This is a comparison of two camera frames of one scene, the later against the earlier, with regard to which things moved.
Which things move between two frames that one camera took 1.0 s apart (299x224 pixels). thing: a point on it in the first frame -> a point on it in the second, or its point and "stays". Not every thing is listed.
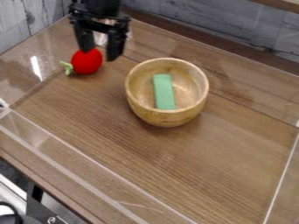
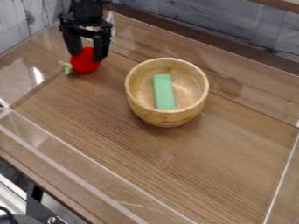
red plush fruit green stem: (86, 62) stays
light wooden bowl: (166, 90) stays
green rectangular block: (164, 92) stays
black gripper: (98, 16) -> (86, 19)
